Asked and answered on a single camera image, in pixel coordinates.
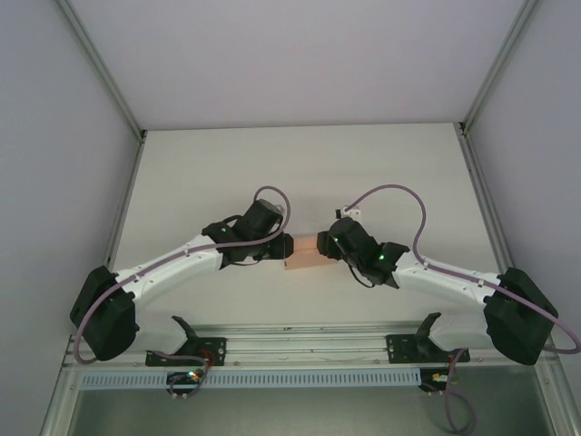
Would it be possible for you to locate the pink cardboard box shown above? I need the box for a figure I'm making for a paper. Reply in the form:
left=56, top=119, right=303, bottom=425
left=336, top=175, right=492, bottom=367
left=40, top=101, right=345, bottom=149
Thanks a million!
left=282, top=233, right=338, bottom=274

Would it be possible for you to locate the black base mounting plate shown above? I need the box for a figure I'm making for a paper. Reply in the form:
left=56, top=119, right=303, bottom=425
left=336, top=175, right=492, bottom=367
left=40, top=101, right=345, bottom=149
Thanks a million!
left=385, top=332, right=456, bottom=365
left=144, top=335, right=229, bottom=367

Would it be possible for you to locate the circuit board with lights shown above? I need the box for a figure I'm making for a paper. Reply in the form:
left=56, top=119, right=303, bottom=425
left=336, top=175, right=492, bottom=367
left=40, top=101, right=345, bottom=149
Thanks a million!
left=165, top=368, right=208, bottom=401

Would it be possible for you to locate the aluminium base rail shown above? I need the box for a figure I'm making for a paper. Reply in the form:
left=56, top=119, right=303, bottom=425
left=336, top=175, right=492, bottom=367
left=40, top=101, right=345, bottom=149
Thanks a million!
left=62, top=321, right=560, bottom=370

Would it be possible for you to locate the aluminium side rail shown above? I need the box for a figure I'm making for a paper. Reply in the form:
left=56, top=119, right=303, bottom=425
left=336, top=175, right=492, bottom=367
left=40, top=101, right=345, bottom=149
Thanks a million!
left=106, top=130, right=147, bottom=270
left=457, top=121, right=515, bottom=274

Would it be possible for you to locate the slotted grey cable duct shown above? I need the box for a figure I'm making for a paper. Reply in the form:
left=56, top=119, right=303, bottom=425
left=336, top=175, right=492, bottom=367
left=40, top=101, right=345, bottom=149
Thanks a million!
left=78, top=362, right=422, bottom=391

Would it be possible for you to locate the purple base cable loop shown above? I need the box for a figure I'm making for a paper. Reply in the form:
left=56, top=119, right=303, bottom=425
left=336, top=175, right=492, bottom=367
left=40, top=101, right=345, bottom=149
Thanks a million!
left=443, top=346, right=478, bottom=434

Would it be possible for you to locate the aluminium frame post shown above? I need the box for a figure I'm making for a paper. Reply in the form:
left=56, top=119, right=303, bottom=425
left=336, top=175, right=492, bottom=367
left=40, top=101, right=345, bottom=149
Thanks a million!
left=457, top=0, right=542, bottom=137
left=54, top=0, right=148, bottom=143

